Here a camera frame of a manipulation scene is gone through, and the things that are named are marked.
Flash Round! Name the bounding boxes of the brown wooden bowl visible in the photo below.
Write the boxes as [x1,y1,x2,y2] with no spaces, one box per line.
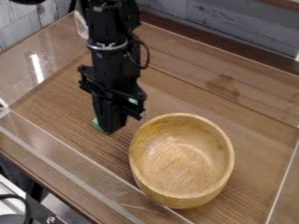
[128,113,236,209]

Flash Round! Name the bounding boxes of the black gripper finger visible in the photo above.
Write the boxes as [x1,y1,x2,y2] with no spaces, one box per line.
[91,94,126,135]

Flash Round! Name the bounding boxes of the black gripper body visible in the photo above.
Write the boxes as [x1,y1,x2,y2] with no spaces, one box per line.
[78,43,148,120]

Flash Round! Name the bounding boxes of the black cable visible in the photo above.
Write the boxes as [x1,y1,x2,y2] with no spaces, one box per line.
[0,193,33,224]

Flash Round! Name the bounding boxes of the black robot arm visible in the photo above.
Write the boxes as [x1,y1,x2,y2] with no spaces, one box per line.
[78,0,149,135]

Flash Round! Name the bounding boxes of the clear acrylic corner bracket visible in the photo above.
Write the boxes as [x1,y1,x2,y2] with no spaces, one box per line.
[73,10,89,39]

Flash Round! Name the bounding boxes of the clear acrylic tray walls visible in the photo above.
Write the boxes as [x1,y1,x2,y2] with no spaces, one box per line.
[0,15,299,224]

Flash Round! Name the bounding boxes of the black metal table frame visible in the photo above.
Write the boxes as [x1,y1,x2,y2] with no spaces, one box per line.
[0,157,94,224]

